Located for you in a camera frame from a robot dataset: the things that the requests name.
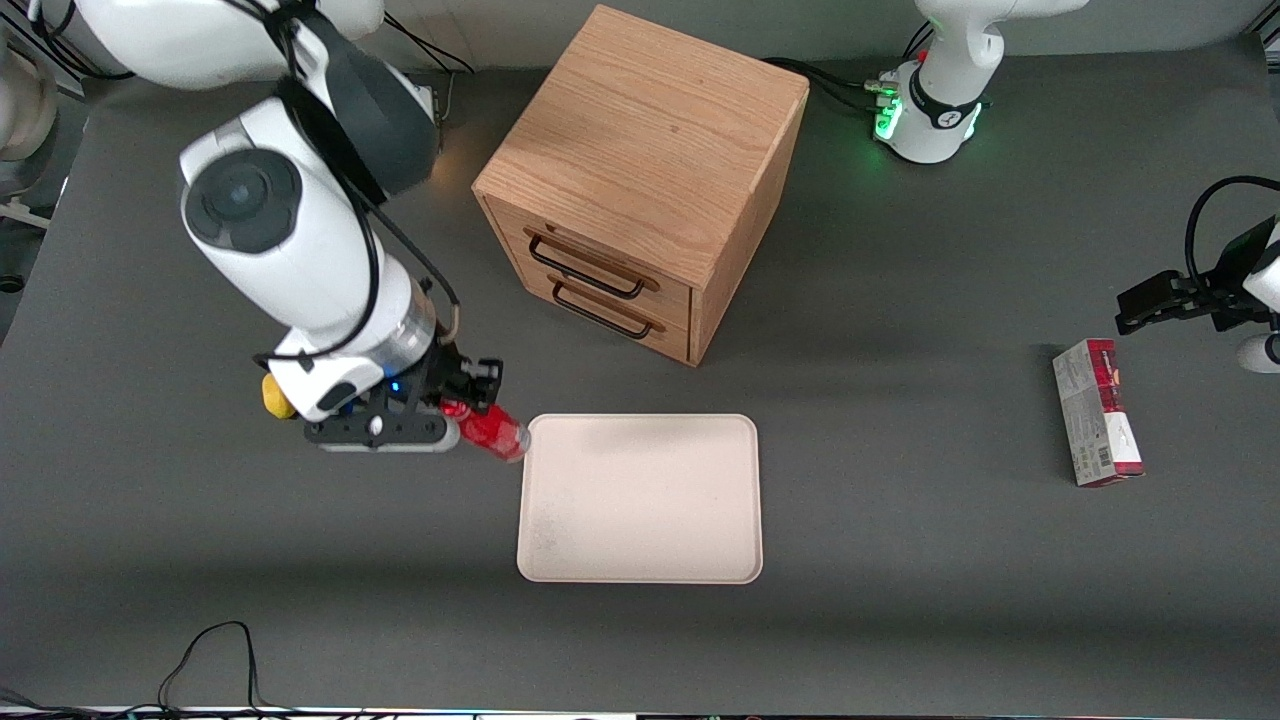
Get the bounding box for black arm base cable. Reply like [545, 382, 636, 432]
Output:
[760, 20, 936, 115]
[384, 14, 477, 126]

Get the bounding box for beige rounded fixture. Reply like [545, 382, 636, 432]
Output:
[0, 48, 59, 163]

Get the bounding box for black left arm base cable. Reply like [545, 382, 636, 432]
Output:
[760, 20, 936, 115]

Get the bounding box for black right arm base cable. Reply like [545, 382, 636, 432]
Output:
[384, 14, 477, 126]

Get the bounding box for thin black table cable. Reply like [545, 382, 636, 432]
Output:
[0, 621, 401, 720]

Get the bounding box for black left gripper cable loop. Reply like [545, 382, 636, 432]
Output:
[1184, 175, 1280, 283]

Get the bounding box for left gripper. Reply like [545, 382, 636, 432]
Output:
[1115, 222, 1280, 336]

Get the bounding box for black drawer handle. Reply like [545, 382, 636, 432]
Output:
[527, 232, 649, 301]
[552, 280, 656, 341]

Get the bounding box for beige plastic tray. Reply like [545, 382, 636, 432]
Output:
[516, 413, 764, 585]

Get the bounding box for wooden drawer cabinet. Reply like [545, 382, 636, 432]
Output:
[472, 4, 811, 368]

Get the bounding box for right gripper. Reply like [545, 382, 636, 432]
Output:
[265, 338, 504, 423]

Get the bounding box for red coke bottle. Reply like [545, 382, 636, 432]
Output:
[443, 399, 532, 464]

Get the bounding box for grey red carton box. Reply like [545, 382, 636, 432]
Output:
[1052, 338, 1146, 488]

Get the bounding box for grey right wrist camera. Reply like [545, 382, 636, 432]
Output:
[304, 412, 462, 454]

